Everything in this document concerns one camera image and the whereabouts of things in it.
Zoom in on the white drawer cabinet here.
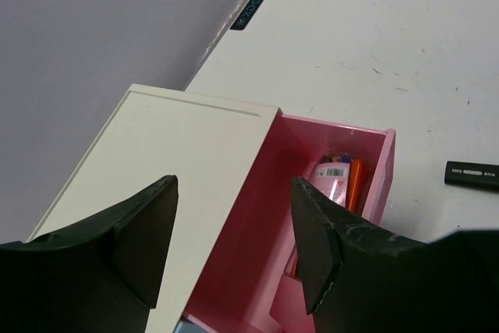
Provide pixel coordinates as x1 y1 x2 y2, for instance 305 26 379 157
26 83 282 333

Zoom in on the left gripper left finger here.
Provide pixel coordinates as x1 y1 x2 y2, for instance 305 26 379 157
1 175 179 332

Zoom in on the pink highlighter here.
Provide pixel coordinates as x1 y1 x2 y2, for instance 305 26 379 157
444 161 498 190

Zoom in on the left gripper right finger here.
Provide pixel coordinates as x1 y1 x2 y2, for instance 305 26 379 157
291 177 498 332

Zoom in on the purple blue drawer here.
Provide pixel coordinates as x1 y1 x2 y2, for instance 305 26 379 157
173 320 207 333

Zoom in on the pink drawer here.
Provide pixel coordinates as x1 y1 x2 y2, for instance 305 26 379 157
184 114 395 332

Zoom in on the right table label sticker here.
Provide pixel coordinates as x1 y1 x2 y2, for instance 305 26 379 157
230 0 264 31

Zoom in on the pink capped pen tube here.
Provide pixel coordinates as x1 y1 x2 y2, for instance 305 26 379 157
283 149 373 282

